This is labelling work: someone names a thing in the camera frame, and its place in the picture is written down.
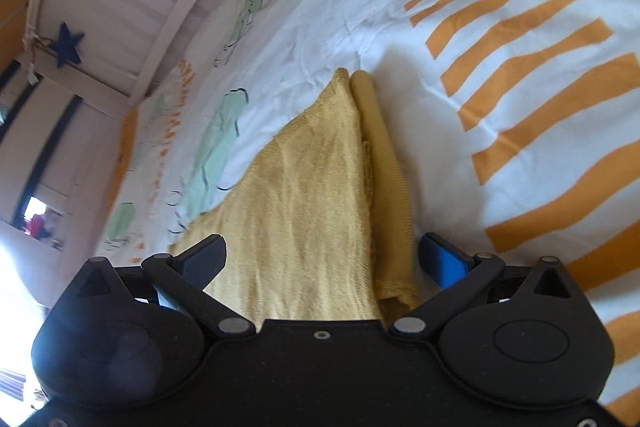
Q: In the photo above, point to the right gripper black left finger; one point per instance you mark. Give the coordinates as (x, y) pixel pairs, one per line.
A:
(181, 281)

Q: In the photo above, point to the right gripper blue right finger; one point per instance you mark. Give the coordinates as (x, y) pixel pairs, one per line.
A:
(461, 279)

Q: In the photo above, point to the mustard yellow knit sweater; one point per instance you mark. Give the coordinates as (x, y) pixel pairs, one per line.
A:
(319, 227)

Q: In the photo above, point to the white leaf-print duvet cover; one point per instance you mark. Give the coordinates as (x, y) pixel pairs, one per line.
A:
(515, 124)

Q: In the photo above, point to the dark blue star decoration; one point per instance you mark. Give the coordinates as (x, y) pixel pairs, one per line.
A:
(64, 46)

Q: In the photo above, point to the red clothes beyond bed frame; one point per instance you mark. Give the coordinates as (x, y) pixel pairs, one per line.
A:
(44, 228)

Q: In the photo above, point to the white wooden bed frame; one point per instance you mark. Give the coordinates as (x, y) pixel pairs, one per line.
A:
(59, 127)

